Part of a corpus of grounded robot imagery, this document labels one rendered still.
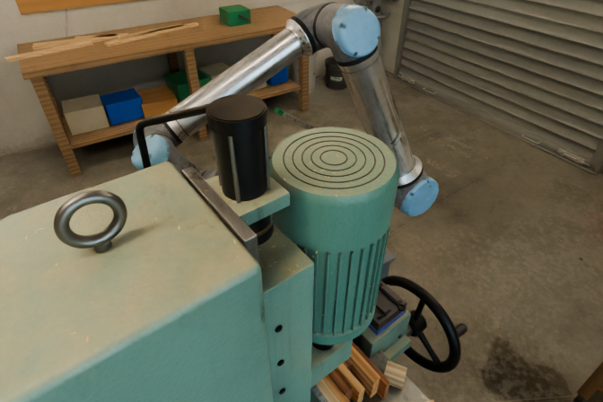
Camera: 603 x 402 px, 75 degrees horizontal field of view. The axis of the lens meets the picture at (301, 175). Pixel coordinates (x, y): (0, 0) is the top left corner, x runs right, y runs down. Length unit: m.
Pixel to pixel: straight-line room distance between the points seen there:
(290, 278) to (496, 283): 2.12
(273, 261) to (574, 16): 3.33
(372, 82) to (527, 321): 1.69
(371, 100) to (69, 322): 0.92
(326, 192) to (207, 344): 0.21
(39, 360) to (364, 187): 0.35
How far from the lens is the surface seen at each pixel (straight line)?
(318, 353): 0.83
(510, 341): 2.33
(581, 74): 3.64
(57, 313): 0.39
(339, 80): 4.35
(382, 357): 1.04
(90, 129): 3.49
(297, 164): 0.51
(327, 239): 0.50
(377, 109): 1.14
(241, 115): 0.39
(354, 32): 1.02
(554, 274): 2.75
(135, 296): 0.37
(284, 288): 0.49
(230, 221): 0.41
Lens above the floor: 1.80
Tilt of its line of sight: 36 degrees down
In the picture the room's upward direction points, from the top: straight up
